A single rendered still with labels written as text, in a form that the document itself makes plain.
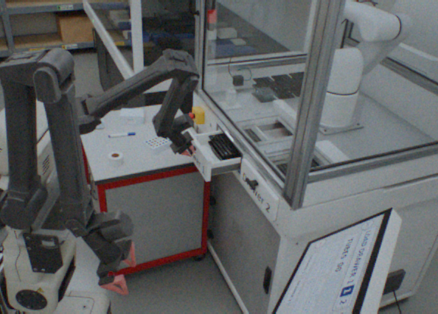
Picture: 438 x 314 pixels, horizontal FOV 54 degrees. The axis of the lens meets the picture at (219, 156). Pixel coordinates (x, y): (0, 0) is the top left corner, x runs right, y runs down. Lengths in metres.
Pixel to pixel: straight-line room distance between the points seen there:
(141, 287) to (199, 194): 0.63
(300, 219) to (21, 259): 0.95
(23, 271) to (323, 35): 1.15
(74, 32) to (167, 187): 3.59
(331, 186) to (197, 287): 1.17
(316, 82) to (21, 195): 0.85
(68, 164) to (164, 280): 1.63
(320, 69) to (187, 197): 1.16
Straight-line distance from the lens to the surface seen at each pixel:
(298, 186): 1.52
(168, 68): 1.34
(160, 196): 2.18
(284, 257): 1.76
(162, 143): 2.17
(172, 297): 2.48
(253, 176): 1.77
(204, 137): 2.06
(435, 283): 2.93
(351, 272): 1.14
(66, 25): 5.45
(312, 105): 1.36
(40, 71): 0.88
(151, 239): 2.35
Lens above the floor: 1.95
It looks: 34 degrees down
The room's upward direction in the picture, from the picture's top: 4 degrees clockwise
